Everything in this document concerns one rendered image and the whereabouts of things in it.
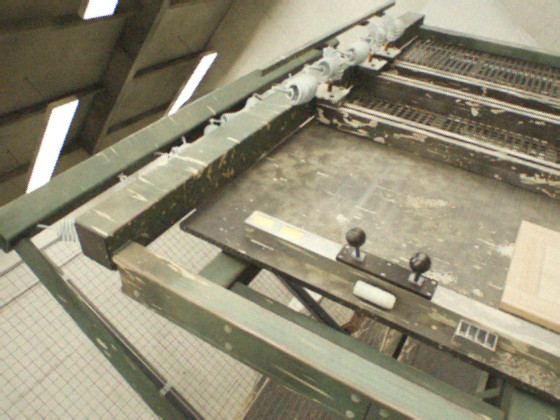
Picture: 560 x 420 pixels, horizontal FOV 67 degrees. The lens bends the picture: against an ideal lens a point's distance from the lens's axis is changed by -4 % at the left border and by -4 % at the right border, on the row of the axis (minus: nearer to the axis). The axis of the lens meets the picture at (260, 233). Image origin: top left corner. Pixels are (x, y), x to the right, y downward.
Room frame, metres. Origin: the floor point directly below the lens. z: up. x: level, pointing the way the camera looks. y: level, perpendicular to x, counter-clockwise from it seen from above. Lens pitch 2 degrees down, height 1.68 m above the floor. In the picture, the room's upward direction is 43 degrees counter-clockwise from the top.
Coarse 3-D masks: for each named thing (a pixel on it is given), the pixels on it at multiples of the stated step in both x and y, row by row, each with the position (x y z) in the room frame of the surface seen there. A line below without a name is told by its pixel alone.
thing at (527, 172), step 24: (336, 96) 1.36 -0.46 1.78; (336, 120) 1.39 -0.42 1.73; (360, 120) 1.35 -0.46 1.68; (384, 120) 1.32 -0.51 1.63; (408, 144) 1.30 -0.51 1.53; (432, 144) 1.26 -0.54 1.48; (456, 144) 1.22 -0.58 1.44; (480, 144) 1.22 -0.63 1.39; (480, 168) 1.21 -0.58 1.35; (504, 168) 1.17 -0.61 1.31; (528, 168) 1.14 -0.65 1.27; (552, 168) 1.14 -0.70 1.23; (552, 192) 1.13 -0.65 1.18
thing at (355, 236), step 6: (354, 228) 0.78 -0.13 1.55; (360, 228) 0.78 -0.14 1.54; (348, 234) 0.78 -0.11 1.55; (354, 234) 0.77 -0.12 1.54; (360, 234) 0.77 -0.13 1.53; (348, 240) 0.78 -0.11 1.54; (354, 240) 0.77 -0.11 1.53; (360, 240) 0.77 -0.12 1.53; (354, 246) 0.78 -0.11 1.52; (360, 246) 0.78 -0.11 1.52; (354, 252) 0.87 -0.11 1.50; (360, 252) 0.85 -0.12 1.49; (354, 258) 0.87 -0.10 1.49; (360, 258) 0.86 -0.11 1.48
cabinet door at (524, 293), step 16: (528, 224) 1.02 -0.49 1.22; (528, 240) 0.97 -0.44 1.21; (544, 240) 0.97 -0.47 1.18; (512, 256) 0.94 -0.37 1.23; (528, 256) 0.93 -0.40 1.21; (544, 256) 0.94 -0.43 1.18; (512, 272) 0.89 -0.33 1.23; (528, 272) 0.89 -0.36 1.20; (544, 272) 0.90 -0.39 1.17; (512, 288) 0.86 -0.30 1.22; (528, 288) 0.86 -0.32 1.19; (544, 288) 0.86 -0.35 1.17; (512, 304) 0.82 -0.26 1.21; (528, 304) 0.82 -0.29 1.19; (544, 304) 0.82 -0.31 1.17; (544, 320) 0.80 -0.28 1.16
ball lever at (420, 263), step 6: (420, 252) 0.73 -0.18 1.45; (414, 258) 0.73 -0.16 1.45; (420, 258) 0.72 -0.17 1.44; (426, 258) 0.72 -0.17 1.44; (414, 264) 0.72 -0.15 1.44; (420, 264) 0.72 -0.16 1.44; (426, 264) 0.72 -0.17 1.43; (414, 270) 0.73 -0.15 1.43; (420, 270) 0.72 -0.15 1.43; (426, 270) 0.72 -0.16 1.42; (414, 276) 0.82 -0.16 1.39; (414, 282) 0.82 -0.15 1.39; (420, 282) 0.81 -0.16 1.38
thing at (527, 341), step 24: (264, 216) 0.99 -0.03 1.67; (264, 240) 0.97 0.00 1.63; (288, 240) 0.93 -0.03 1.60; (312, 240) 0.93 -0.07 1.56; (312, 264) 0.93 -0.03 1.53; (336, 264) 0.89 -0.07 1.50; (384, 288) 0.85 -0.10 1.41; (432, 312) 0.81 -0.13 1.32; (456, 312) 0.78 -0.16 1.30; (480, 312) 0.78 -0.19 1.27; (504, 336) 0.75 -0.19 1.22; (528, 336) 0.74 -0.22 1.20; (552, 336) 0.74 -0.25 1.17; (528, 360) 0.74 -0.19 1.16; (552, 360) 0.72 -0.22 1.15
